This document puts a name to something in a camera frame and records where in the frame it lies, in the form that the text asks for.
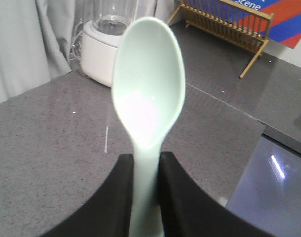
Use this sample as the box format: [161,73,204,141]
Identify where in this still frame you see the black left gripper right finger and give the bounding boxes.
[158,152,271,237]

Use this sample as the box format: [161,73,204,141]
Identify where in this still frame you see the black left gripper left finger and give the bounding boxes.
[42,154,134,237]

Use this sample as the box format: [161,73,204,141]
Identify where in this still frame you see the pale green plastic spoon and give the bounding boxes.
[111,17,185,237]

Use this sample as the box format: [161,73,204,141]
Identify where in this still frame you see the white curtain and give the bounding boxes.
[0,0,180,106]

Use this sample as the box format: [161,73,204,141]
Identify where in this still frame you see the wooden dish rack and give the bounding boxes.
[168,0,274,78]

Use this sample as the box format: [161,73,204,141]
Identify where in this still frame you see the blue red poster board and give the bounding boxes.
[184,0,301,49]

